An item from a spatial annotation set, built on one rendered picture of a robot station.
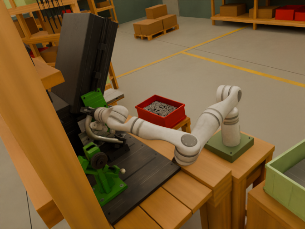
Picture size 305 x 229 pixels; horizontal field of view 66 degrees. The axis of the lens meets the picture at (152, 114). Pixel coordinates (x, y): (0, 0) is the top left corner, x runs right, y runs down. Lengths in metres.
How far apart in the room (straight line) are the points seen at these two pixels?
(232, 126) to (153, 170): 0.45
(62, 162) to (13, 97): 0.18
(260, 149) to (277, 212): 0.34
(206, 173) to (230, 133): 0.25
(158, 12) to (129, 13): 3.42
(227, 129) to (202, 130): 0.31
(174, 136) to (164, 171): 0.38
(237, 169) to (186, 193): 0.30
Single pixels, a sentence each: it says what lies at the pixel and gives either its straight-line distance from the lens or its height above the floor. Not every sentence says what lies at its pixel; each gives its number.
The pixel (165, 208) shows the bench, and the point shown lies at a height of 0.88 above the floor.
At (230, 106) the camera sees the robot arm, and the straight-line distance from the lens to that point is 1.10.
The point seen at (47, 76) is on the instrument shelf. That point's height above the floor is 1.54.
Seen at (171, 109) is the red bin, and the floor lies 0.88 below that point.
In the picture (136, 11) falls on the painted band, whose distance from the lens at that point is 11.34.
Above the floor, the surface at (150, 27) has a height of 0.36.
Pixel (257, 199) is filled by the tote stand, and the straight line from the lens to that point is 1.24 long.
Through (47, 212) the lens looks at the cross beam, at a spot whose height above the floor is 1.25.
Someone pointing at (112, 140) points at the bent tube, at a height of 1.00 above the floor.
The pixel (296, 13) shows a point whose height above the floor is 0.42.
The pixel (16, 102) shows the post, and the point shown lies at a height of 1.60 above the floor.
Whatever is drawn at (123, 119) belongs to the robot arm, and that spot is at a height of 1.27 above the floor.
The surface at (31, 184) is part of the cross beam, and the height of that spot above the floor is 1.27.
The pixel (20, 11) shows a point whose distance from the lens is 4.35.
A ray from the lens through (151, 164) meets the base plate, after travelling 1.27.
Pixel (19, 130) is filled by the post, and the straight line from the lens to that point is 0.53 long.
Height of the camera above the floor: 1.76
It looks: 31 degrees down
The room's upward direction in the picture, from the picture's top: 12 degrees counter-clockwise
